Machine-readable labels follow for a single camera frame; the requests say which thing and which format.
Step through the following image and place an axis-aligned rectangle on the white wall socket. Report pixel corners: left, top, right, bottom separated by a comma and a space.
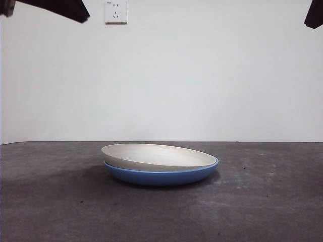
104, 0, 128, 25

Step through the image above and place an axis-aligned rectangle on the blue round plate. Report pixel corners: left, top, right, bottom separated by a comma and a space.
103, 157, 220, 187

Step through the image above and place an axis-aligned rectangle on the white round plate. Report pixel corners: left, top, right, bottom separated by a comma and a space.
101, 143, 219, 172

